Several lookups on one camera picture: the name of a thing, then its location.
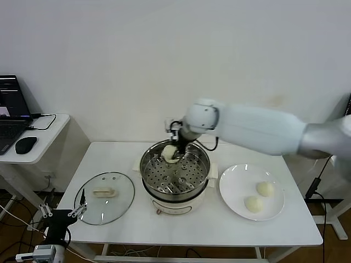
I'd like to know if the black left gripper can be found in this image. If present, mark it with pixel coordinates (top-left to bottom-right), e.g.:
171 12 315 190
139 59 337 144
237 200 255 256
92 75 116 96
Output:
38 188 89 243

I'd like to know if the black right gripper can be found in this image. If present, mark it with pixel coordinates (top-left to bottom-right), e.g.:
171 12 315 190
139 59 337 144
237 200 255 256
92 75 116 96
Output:
173 133 196 162

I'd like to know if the white steamed baozi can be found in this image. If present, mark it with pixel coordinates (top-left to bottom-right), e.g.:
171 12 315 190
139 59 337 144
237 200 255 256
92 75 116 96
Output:
244 196 264 214
255 181 275 198
163 145 179 165

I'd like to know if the glass lid with cream handle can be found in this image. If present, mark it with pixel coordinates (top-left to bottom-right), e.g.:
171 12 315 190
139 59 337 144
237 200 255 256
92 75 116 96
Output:
73 171 136 226

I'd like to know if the steel perforated steamer basket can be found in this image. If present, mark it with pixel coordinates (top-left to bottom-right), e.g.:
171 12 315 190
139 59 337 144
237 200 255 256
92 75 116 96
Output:
133 139 219 198

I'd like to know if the cream electric cooking pot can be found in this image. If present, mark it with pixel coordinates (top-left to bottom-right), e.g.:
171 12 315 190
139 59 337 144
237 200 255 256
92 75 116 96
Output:
141 175 217 217

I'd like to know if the white round plate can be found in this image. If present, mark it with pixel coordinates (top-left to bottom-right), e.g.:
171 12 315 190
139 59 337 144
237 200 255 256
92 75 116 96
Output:
219 164 285 222

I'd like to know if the white side table with mouse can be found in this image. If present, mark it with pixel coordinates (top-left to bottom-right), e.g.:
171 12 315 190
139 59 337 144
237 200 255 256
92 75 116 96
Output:
0 113 71 220

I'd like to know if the black computer mouse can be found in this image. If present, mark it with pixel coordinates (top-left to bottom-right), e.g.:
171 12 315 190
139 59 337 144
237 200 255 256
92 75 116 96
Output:
15 136 38 155

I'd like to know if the black laptop with dark screen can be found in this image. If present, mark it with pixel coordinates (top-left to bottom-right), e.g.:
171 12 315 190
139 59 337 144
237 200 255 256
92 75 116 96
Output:
0 75 34 156

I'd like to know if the white side table with label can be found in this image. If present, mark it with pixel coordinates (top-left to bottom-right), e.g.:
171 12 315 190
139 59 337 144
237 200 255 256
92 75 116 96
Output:
315 156 351 242

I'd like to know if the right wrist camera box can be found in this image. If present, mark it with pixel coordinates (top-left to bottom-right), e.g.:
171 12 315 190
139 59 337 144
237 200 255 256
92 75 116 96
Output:
164 118 184 141

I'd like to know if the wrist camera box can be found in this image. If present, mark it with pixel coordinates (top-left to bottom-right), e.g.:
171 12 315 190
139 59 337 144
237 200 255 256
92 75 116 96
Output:
15 244 57 261
164 118 184 141

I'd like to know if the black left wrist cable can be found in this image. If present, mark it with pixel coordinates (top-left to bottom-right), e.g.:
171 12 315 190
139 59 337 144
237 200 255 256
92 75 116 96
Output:
63 229 73 249

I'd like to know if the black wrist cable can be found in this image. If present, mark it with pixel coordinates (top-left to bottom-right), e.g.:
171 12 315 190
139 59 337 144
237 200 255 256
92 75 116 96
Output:
63 229 73 249
195 136 219 152

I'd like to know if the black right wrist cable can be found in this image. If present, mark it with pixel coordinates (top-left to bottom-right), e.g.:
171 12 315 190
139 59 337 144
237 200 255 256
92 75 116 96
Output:
195 136 219 152

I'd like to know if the white floor cable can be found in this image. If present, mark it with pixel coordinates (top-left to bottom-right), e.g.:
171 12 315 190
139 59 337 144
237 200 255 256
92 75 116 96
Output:
0 204 46 236

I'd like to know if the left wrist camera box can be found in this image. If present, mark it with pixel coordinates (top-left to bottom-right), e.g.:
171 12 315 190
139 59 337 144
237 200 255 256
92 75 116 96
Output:
15 244 57 261

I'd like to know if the black looped laptop cable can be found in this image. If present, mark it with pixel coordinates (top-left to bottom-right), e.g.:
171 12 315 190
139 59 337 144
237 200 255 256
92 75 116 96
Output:
26 112 58 132

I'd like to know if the white table frame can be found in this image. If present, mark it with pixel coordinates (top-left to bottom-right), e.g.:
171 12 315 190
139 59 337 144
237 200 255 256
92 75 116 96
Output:
65 242 278 263

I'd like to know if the white thin cable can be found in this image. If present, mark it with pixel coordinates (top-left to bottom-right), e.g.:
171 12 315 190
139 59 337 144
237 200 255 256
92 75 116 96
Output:
307 159 320 174

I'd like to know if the black cable with adapter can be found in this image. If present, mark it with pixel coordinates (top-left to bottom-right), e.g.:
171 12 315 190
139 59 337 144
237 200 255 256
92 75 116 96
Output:
304 156 337 263

